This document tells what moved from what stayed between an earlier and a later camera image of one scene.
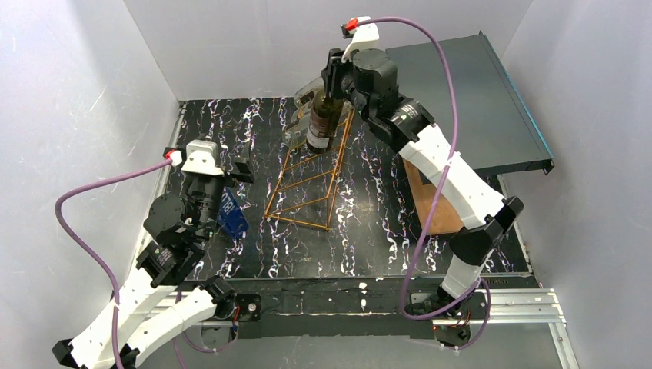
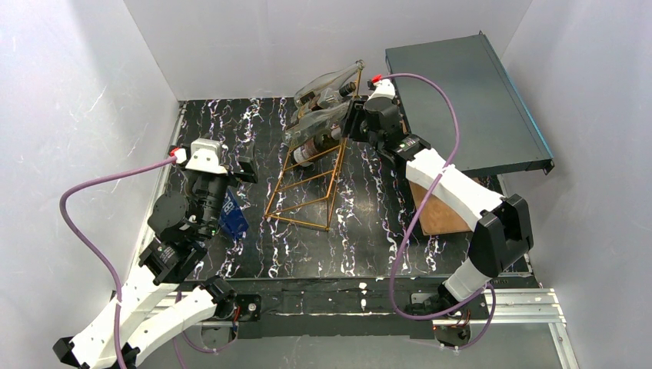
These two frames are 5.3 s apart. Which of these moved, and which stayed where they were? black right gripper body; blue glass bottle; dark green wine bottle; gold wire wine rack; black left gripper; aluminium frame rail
Moved: dark green wine bottle; black right gripper body
Stayed: black left gripper; aluminium frame rail; blue glass bottle; gold wire wine rack
